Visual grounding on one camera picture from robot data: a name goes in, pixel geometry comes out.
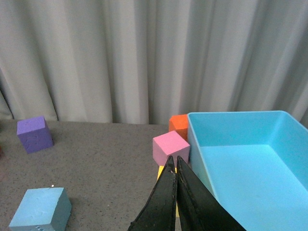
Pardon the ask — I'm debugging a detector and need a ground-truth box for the light blue foam cube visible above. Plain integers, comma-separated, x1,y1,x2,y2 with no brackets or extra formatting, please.
9,188,72,231

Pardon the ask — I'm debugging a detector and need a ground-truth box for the orange foam cube by bin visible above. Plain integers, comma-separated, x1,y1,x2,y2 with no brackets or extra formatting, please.
168,114,188,141

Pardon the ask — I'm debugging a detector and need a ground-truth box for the pink foam cube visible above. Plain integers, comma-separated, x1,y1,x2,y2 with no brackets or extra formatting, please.
153,131,190,166

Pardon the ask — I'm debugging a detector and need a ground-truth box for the grey pleated curtain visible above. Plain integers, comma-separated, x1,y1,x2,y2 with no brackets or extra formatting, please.
0,0,308,125

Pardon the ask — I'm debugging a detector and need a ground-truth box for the yellow foam cube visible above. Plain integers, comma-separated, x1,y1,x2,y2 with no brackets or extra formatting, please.
156,166,180,218

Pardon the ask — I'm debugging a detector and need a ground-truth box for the purple foam cube far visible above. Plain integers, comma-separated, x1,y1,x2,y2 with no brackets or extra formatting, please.
16,116,53,154

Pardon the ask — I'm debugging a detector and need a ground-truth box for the light blue plastic bin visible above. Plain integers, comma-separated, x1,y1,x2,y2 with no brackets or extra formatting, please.
188,111,308,231

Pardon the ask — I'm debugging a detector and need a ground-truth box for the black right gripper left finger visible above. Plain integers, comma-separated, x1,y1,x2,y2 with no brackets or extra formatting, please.
128,156,177,231

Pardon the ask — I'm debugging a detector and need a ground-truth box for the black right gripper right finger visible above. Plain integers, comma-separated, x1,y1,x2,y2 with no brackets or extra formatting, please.
177,156,245,231

